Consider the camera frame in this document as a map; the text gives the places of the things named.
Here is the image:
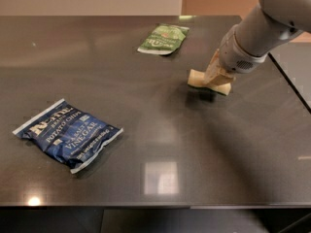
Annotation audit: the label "yellow sponge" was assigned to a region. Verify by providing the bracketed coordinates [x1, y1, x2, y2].
[188, 69, 231, 96]

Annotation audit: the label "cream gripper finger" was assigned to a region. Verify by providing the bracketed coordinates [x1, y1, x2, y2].
[203, 50, 235, 85]

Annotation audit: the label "green jalapeno chip bag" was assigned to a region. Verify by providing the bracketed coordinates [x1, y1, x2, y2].
[137, 24, 190, 55]

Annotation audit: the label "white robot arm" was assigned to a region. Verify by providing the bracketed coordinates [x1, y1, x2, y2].
[203, 0, 311, 85]

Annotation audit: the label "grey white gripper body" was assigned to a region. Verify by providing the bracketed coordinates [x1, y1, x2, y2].
[219, 24, 267, 74]

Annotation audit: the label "blue salt vinegar chip bag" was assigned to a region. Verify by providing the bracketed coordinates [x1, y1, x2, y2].
[13, 99, 123, 174]

